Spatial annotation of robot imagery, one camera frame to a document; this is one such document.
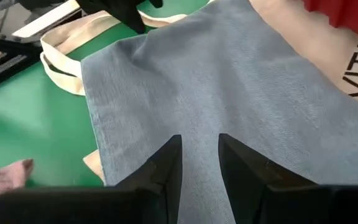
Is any blue denim garment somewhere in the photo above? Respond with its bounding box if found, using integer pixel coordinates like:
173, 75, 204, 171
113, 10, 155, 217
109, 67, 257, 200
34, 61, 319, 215
81, 0, 358, 224

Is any green table mat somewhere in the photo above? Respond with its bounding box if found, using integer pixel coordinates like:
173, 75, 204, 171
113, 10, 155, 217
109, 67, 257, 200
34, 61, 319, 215
0, 0, 211, 187

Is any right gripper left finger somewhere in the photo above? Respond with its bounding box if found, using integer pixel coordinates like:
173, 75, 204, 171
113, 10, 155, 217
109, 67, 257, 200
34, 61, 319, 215
0, 134, 183, 224

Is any mauve pink garment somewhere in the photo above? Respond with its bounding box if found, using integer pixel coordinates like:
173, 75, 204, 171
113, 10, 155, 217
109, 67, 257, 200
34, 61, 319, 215
0, 158, 34, 220

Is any red plastic laundry basket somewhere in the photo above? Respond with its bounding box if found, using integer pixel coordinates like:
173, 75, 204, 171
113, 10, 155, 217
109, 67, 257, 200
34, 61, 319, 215
303, 0, 358, 47

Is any black metal frame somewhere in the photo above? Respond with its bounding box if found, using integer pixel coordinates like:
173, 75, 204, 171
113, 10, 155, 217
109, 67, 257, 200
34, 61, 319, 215
0, 0, 85, 94

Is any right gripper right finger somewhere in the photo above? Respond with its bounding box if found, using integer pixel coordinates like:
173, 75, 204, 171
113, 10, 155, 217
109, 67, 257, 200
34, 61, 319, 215
218, 133, 358, 224

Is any white canvas tote bag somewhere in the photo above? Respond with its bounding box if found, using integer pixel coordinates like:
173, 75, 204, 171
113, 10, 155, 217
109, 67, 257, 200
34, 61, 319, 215
40, 0, 358, 184

